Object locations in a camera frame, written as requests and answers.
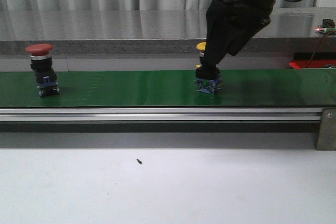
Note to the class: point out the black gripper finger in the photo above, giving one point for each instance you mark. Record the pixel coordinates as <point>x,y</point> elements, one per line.
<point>221,24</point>
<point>247,30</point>

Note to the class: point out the green conveyor belt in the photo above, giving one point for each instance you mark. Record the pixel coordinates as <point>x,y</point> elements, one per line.
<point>270,87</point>

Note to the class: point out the red plastic tray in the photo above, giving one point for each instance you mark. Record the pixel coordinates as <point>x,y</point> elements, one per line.
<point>315,64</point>

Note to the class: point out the small green circuit board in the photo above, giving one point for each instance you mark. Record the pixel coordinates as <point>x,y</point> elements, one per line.
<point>327,26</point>

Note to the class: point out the grey stone shelf slab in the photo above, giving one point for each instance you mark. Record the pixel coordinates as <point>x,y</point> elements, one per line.
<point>103,32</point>

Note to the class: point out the grey metal support bracket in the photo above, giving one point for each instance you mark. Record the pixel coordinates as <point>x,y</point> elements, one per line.
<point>326,136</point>

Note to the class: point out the aluminium conveyor frame rail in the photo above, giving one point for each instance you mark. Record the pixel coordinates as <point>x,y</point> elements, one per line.
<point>160,114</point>

